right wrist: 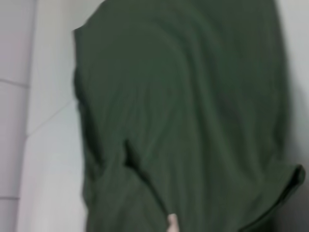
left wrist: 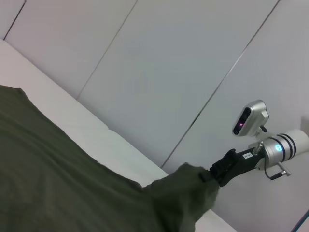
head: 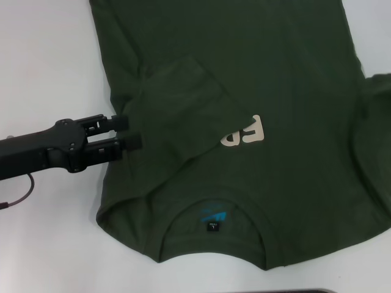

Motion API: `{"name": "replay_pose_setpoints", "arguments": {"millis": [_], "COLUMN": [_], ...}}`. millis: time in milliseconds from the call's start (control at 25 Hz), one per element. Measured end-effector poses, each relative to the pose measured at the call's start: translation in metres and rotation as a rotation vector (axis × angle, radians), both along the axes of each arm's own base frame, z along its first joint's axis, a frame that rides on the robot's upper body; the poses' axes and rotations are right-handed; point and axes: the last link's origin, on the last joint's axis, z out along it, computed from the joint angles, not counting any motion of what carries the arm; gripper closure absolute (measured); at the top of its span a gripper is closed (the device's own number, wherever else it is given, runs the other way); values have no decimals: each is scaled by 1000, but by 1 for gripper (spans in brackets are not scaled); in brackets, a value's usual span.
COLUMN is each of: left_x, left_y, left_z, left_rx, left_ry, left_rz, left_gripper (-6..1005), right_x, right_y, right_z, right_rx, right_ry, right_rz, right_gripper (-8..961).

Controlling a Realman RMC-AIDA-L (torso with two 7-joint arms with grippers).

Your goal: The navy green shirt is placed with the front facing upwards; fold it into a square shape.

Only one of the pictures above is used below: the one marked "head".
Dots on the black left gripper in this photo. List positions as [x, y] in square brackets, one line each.
[30, 152]

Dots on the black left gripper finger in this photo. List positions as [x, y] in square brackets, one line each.
[133, 142]

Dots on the dark green printed t-shirt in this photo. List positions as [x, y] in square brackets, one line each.
[244, 76]

